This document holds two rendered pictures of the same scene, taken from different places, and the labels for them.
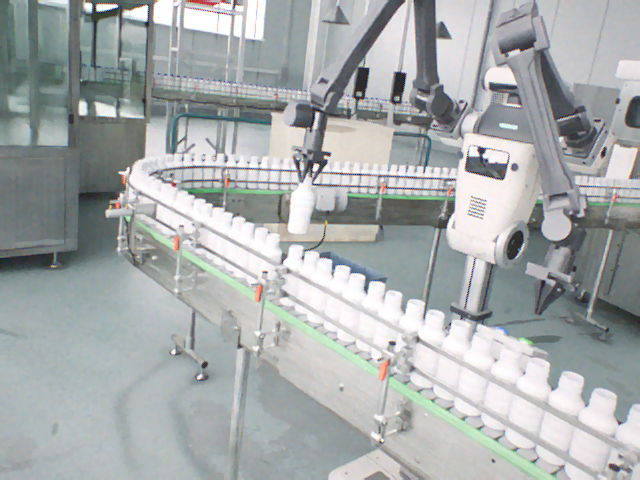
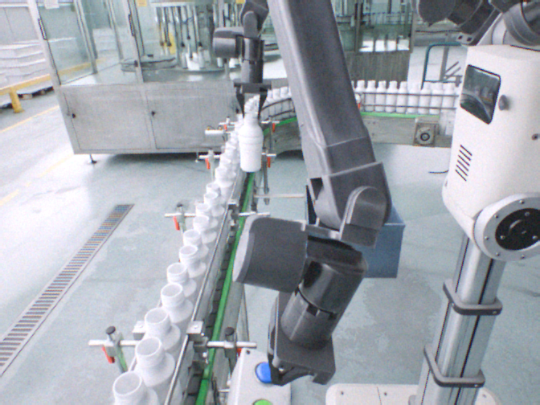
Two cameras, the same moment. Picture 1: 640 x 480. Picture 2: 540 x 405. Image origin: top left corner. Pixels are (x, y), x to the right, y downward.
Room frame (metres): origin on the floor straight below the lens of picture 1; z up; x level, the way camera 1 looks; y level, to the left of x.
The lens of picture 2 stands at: (0.99, -0.72, 1.59)
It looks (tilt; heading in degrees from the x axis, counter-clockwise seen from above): 28 degrees down; 47
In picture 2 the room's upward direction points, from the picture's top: 3 degrees counter-clockwise
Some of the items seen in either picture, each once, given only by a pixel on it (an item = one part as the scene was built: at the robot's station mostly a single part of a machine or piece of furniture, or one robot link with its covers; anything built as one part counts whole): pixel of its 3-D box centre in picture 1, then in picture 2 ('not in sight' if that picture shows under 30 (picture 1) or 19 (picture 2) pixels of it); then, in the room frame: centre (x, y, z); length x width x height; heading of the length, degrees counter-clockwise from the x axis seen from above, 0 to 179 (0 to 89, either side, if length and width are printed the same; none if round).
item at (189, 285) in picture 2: (388, 326); (183, 302); (1.24, -0.18, 1.08); 0.06 x 0.06 x 0.17
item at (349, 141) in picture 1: (325, 178); not in sight; (5.95, 0.03, 0.59); 1.10 x 0.62 x 1.18; 115
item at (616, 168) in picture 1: (620, 164); not in sight; (4.71, -2.28, 1.22); 0.23 x 0.04 x 0.32; 25
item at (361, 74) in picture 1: (359, 83); not in sight; (7.73, -0.25, 1.55); 0.17 x 0.15 x 0.42; 115
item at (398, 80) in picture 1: (396, 88); not in sight; (7.96, -0.75, 1.55); 0.17 x 0.15 x 0.42; 115
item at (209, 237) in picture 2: (338, 298); (205, 249); (1.38, -0.07, 1.08); 0.06 x 0.06 x 0.17
